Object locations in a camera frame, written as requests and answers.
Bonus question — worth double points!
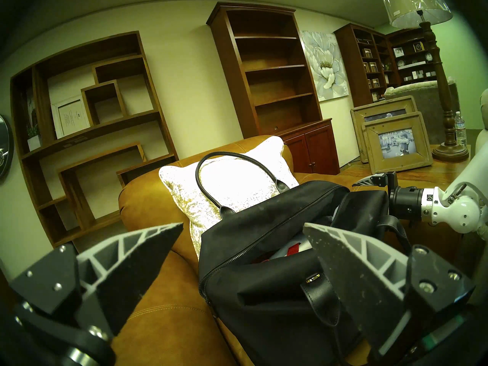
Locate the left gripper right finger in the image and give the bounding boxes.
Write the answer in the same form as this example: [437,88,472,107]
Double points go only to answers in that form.
[303,222,475,362]

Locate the tan leather armchair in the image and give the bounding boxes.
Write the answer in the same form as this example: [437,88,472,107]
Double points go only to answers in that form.
[111,135,473,366]

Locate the large wooden photo frame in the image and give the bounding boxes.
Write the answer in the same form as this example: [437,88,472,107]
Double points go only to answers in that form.
[350,95,418,164]

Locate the clear plastic water bottle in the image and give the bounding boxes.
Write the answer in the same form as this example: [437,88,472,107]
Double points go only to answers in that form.
[454,111,467,148]

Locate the white framed certificate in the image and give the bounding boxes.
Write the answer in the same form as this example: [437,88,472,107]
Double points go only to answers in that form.
[51,95,92,140]

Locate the open wooden shelf unit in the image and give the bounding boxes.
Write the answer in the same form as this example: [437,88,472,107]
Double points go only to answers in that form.
[10,30,179,248]

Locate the dark bookcase with framed pictures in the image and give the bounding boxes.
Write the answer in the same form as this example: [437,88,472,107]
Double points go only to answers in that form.
[334,23,401,107]

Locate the reddish wooden hutch bookcase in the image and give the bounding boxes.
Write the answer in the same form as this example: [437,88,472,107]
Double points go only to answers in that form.
[206,2,341,175]

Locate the turned wooden table lamp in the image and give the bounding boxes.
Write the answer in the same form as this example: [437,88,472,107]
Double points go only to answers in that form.
[379,0,469,162]

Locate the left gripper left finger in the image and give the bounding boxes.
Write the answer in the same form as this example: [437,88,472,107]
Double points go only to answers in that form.
[10,222,184,337]

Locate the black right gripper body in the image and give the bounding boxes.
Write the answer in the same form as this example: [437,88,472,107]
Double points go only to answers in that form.
[376,172,424,222]

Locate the small potted plant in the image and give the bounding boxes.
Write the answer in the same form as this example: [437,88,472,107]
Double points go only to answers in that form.
[25,98,42,152]

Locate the small wooden photo frame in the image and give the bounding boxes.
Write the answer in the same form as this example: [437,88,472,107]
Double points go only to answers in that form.
[361,112,434,174]

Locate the dark bookcase with small clocks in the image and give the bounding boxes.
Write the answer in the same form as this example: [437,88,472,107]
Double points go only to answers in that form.
[386,27,439,85]

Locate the white flower painting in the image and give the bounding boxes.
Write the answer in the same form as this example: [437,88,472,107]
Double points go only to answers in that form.
[301,30,349,102]

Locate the black zipper handbag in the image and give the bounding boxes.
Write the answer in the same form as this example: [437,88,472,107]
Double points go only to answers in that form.
[194,152,414,366]

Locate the white patterned cushion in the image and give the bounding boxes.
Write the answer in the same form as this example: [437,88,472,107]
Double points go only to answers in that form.
[158,136,300,259]

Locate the grey upholstered armchair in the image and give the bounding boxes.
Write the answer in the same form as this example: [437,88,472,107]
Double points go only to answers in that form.
[383,80,459,144]

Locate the round black wall clock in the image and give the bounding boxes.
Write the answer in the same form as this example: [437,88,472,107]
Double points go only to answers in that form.
[0,115,14,179]

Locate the rustic wooden side table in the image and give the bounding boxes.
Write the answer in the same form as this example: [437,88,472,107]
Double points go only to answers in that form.
[337,144,471,190]

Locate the red and white bag contents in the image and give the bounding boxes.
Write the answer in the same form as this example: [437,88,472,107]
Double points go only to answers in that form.
[263,234,315,263]

